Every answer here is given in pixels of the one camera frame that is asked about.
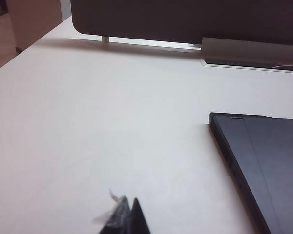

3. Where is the clear tape strip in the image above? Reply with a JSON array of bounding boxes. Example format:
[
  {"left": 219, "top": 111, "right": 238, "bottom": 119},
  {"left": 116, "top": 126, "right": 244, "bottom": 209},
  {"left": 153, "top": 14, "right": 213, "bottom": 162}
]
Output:
[{"left": 92, "top": 187, "right": 127, "bottom": 224}]

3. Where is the grey cable box flap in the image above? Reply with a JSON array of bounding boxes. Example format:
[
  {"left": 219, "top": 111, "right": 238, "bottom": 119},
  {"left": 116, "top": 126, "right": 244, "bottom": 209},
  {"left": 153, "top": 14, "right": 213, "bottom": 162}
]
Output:
[{"left": 200, "top": 37, "right": 293, "bottom": 66}]

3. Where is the white cable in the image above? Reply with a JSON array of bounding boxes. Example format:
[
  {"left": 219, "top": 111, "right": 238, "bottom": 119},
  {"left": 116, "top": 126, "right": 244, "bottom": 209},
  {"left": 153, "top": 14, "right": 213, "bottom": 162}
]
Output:
[{"left": 271, "top": 63, "right": 293, "bottom": 70}]

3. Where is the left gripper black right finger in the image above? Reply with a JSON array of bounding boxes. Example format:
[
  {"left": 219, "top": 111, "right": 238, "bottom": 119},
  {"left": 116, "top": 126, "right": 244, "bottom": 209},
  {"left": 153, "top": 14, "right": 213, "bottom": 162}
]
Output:
[{"left": 130, "top": 197, "right": 151, "bottom": 234}]

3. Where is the black Lenovo laptop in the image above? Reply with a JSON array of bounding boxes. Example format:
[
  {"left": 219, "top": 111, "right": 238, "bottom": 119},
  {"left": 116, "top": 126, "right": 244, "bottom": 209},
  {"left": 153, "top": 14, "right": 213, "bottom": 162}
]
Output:
[{"left": 209, "top": 112, "right": 293, "bottom": 234}]

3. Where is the brown wooden cabinet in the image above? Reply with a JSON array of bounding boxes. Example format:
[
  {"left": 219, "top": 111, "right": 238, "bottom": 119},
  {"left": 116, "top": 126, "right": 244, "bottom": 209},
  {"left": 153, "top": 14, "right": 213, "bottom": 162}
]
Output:
[{"left": 7, "top": 0, "right": 63, "bottom": 53}]

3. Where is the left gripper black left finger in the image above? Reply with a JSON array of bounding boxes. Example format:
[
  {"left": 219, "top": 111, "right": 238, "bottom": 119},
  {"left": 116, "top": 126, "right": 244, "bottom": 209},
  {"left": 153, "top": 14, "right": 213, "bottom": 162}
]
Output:
[{"left": 97, "top": 195, "right": 130, "bottom": 234}]

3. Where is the dark grey desk partition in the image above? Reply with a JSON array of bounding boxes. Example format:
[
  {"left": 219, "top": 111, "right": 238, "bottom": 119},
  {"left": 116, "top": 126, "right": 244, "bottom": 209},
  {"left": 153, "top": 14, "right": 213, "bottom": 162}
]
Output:
[{"left": 70, "top": 0, "right": 293, "bottom": 53}]

